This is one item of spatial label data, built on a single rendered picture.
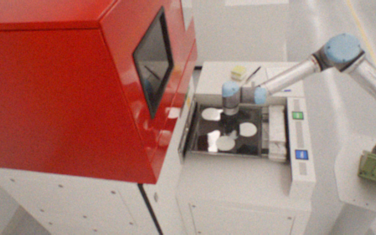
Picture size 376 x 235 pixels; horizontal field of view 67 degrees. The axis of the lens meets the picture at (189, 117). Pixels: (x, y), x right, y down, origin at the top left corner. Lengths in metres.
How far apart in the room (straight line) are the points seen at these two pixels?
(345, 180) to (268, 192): 0.37
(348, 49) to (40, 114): 1.12
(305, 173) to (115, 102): 0.91
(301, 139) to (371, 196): 0.38
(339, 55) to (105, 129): 0.93
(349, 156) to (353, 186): 0.17
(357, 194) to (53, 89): 1.31
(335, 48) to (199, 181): 0.85
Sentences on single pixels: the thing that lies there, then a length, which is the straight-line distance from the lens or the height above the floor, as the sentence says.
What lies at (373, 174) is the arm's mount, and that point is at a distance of 1.57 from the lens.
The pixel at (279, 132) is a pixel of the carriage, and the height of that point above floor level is 0.88.
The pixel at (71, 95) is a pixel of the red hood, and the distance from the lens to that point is 0.79.
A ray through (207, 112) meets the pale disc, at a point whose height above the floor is 0.90.
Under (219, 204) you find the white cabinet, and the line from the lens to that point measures 1.44.
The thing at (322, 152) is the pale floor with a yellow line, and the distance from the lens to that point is 2.73.
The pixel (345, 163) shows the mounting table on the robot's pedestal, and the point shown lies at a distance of 1.62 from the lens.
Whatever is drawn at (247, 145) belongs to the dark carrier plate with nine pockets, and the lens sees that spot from 1.50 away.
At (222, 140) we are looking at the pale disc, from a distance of 1.52.
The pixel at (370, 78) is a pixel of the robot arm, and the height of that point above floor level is 1.30.
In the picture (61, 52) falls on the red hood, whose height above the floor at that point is 1.74.
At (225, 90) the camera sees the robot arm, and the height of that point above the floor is 1.26.
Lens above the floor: 2.04
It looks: 43 degrees down
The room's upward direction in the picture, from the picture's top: 10 degrees counter-clockwise
